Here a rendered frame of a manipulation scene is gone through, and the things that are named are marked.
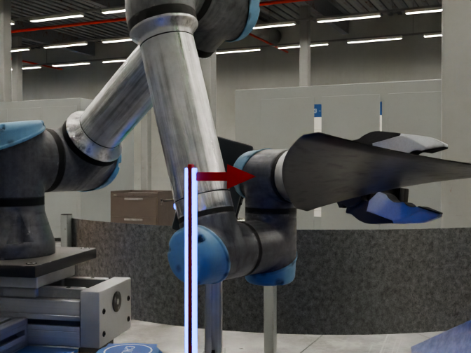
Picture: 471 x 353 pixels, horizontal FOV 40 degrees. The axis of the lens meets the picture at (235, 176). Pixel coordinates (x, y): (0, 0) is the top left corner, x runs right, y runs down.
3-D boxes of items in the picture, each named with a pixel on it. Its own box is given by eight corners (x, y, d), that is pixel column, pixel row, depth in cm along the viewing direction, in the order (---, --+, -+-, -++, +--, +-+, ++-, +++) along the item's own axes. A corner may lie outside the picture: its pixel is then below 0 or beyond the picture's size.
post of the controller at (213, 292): (221, 353, 114) (221, 241, 114) (205, 353, 115) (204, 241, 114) (222, 348, 117) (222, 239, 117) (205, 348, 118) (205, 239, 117)
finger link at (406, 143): (468, 126, 71) (403, 150, 79) (434, 118, 68) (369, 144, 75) (473, 153, 71) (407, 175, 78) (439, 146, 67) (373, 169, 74)
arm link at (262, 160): (268, 203, 101) (268, 148, 101) (316, 208, 92) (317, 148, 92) (226, 205, 96) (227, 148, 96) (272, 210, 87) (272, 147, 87)
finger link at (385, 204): (468, 215, 70) (406, 188, 78) (433, 211, 67) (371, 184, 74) (459, 241, 71) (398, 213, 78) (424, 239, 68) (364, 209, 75)
